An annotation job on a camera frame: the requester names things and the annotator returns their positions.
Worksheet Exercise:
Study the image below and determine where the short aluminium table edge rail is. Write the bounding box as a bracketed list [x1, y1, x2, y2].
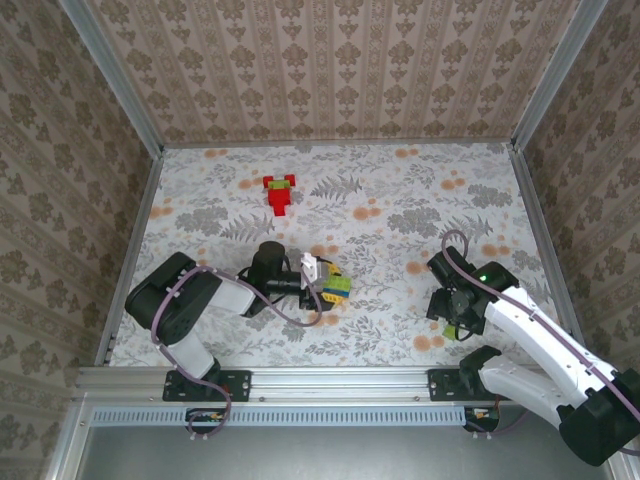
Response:
[162, 139, 516, 149]

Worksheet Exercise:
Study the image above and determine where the aluminium frame post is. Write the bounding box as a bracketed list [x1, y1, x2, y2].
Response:
[59, 0, 165, 157]
[512, 0, 609, 151]

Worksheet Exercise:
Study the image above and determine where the slotted grey cable duct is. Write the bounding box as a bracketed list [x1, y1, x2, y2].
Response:
[91, 404, 471, 428]

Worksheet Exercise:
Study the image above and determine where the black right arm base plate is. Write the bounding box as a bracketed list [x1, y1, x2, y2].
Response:
[427, 368, 521, 404]

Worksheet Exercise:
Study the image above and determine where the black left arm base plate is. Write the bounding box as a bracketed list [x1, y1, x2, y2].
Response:
[162, 368, 252, 404]

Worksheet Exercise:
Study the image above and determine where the floral patterned table cover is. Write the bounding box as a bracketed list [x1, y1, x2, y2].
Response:
[107, 142, 576, 369]

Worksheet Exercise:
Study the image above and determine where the grey metal panel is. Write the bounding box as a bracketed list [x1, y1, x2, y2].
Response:
[44, 402, 640, 480]

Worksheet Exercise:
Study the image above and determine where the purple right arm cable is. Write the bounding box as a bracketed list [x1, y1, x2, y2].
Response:
[441, 229, 640, 456]

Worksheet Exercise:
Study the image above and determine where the wide aluminium mounting beam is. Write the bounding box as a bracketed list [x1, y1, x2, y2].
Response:
[74, 363, 624, 404]

